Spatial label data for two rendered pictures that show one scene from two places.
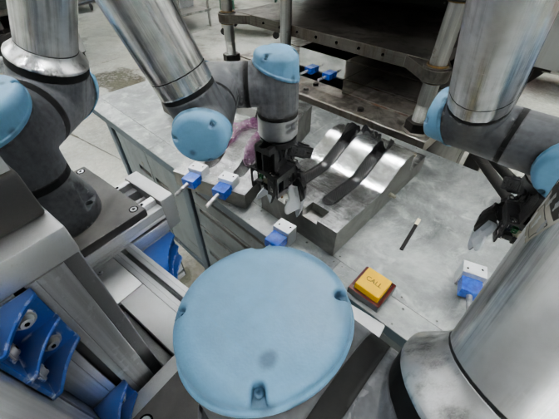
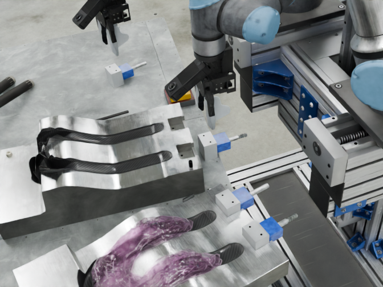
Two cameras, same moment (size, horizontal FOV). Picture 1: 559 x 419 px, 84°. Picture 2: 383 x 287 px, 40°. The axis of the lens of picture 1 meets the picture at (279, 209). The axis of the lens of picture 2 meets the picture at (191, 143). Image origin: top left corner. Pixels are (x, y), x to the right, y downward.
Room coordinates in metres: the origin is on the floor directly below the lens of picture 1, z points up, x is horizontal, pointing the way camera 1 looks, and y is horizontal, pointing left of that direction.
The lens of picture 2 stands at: (1.37, 0.57, 1.80)
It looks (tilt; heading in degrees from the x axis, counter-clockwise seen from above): 43 degrees down; 218
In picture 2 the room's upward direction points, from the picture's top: 6 degrees counter-clockwise
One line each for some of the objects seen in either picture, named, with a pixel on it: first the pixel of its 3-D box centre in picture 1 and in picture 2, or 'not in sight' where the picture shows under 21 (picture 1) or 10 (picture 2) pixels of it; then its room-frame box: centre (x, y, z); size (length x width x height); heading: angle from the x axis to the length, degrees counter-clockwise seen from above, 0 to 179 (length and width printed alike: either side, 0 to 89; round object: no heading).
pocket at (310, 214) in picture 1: (314, 216); (178, 128); (0.57, -0.09, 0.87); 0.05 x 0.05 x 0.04; 47
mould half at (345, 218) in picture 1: (349, 170); (95, 160); (0.76, -0.21, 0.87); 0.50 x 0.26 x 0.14; 137
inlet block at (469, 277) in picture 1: (469, 292); (127, 70); (0.37, -0.42, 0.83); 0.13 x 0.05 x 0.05; 154
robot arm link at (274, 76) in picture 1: (274, 83); (208, 9); (0.53, 0.01, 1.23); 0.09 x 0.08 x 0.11; 90
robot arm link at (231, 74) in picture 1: (216, 89); (252, 17); (0.52, 0.11, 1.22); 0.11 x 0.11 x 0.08; 0
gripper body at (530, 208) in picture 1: (530, 211); (109, 3); (0.38, -0.43, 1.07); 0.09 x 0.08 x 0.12; 154
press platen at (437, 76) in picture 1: (356, 36); not in sight; (1.80, -0.40, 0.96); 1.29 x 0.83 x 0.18; 47
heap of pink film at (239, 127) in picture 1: (249, 131); (151, 257); (0.94, 0.10, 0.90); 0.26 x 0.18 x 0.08; 154
